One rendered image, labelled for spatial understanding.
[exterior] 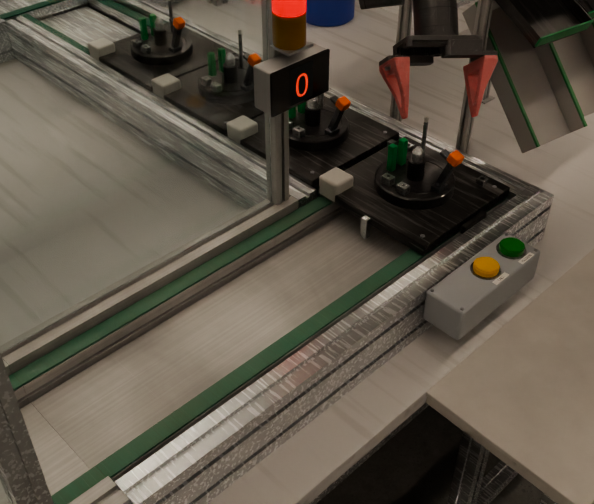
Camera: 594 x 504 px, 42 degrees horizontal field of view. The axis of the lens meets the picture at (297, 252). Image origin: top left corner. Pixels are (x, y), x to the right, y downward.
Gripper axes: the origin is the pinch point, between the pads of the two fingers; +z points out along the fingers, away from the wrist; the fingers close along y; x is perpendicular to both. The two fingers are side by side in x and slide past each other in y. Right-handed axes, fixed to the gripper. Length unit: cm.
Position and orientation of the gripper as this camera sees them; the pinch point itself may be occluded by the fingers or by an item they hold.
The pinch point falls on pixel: (439, 111)
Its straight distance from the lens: 106.0
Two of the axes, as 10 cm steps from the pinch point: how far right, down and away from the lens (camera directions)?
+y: 9.8, -0.6, 1.9
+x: -2.0, -0.3, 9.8
